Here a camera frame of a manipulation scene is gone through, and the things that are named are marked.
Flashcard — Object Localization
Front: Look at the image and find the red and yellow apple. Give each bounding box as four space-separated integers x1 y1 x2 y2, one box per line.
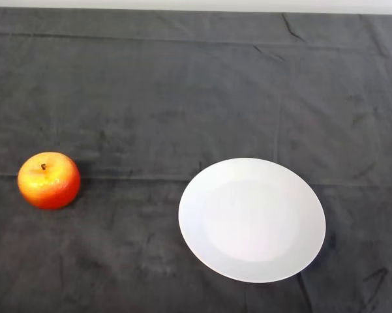
17 151 82 211

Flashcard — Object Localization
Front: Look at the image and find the white round plate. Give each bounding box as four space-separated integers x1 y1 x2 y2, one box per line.
177 157 327 284

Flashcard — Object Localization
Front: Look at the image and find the black cloth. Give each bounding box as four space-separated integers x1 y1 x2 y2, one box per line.
0 7 392 313

